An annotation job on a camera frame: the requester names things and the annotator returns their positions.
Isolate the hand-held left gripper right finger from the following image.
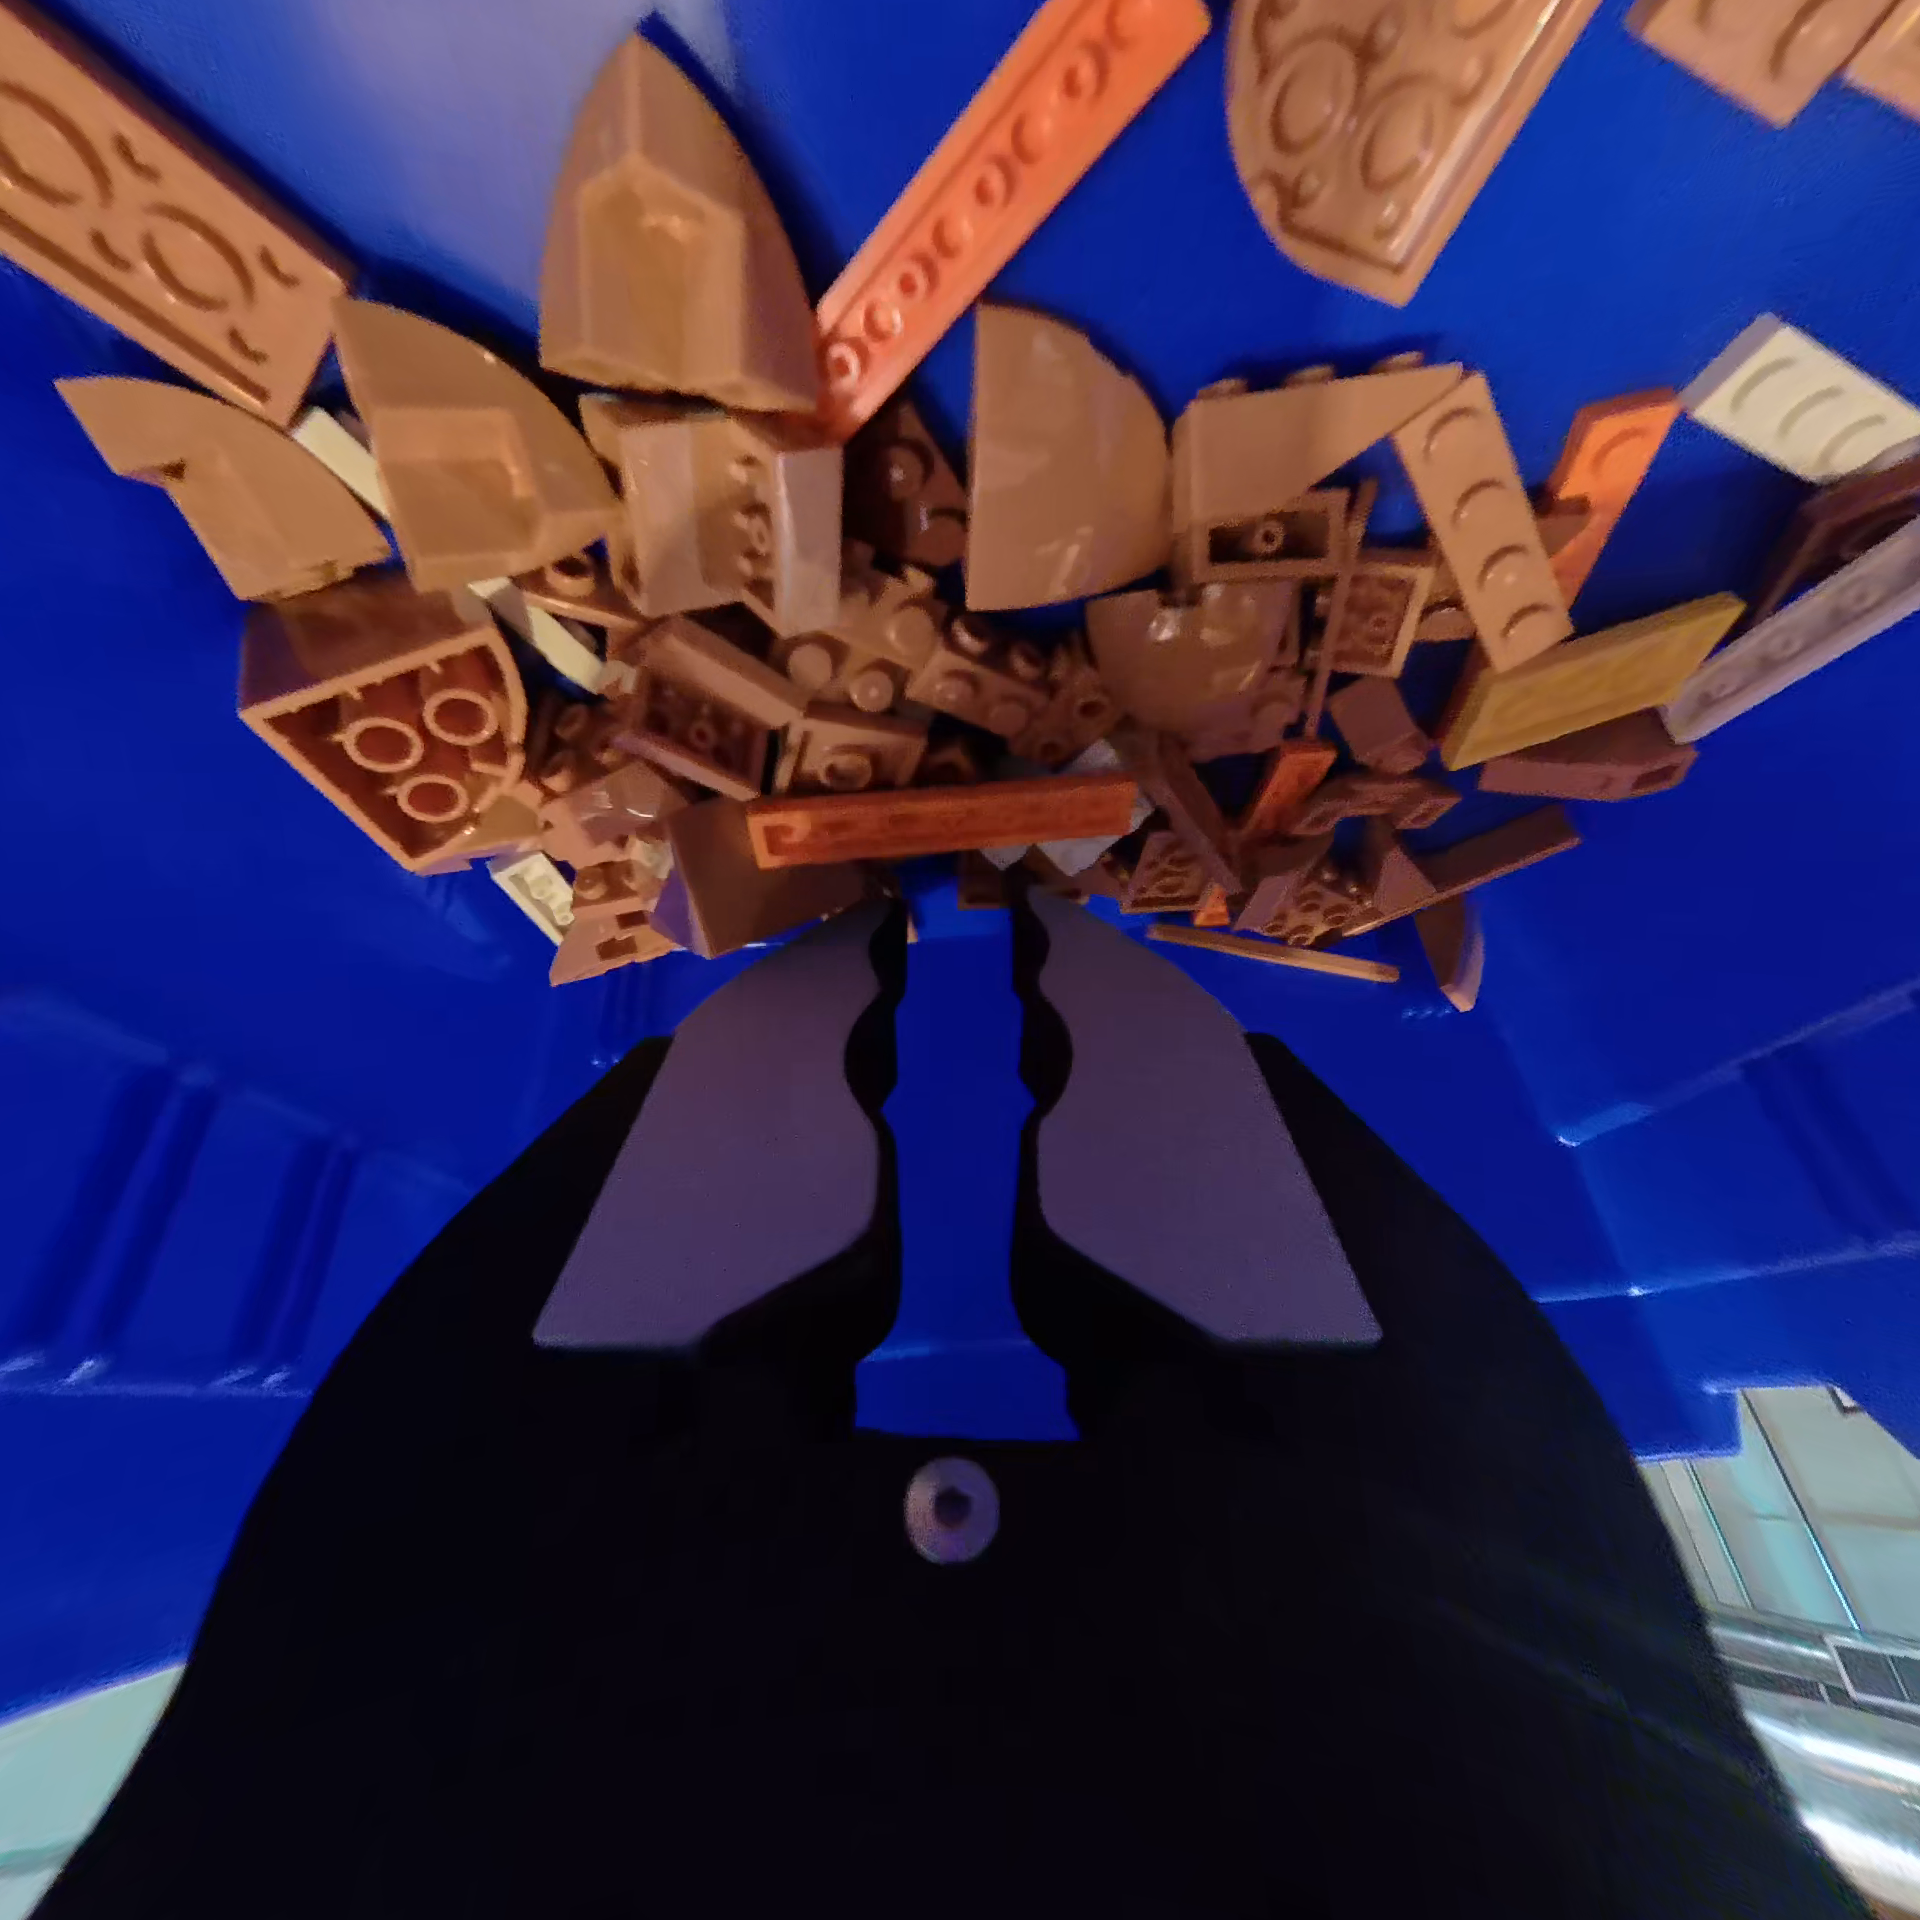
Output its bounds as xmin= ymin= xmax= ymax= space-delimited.
xmin=1010 ymin=886 xmax=1386 ymax=1356

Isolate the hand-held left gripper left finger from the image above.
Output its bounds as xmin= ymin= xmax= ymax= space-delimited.
xmin=533 ymin=897 xmax=912 ymax=1356

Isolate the pile of lego pieces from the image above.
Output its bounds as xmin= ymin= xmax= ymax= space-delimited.
xmin=0 ymin=0 xmax=1920 ymax=1013

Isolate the blue plastic bin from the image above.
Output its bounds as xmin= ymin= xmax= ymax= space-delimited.
xmin=0 ymin=0 xmax=1920 ymax=1730

